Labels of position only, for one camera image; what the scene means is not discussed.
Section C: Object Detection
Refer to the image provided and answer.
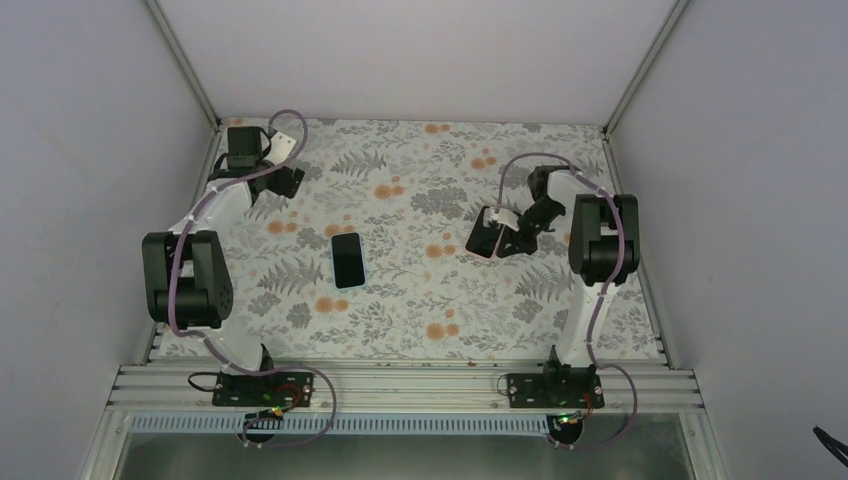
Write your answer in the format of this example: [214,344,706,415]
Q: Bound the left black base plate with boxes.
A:
[211,371,314,409]

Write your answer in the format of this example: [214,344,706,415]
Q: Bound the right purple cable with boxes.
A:
[495,152,640,452]

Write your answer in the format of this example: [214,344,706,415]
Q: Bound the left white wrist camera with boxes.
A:
[265,132,298,165]

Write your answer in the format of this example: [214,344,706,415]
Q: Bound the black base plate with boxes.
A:
[506,371,606,409]
[211,371,314,409]

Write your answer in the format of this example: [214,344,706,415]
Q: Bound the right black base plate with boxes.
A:
[506,371,606,409]

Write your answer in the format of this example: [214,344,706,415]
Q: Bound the black object at edge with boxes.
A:
[812,426,848,467]

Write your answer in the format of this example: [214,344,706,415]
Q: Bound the aluminium rail frame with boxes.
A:
[107,361,704,414]

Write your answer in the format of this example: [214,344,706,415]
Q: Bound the phone in blue case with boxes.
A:
[330,232,367,290]

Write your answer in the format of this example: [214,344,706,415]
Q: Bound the phone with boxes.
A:
[330,232,367,290]
[465,222,501,258]

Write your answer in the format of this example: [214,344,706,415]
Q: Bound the floral patterned table mat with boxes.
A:
[157,117,665,362]

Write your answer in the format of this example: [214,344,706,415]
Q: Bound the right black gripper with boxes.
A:
[498,199,567,259]

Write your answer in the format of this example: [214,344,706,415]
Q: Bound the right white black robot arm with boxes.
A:
[490,166,641,407]

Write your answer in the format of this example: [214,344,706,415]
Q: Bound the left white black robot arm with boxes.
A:
[142,126,305,405]

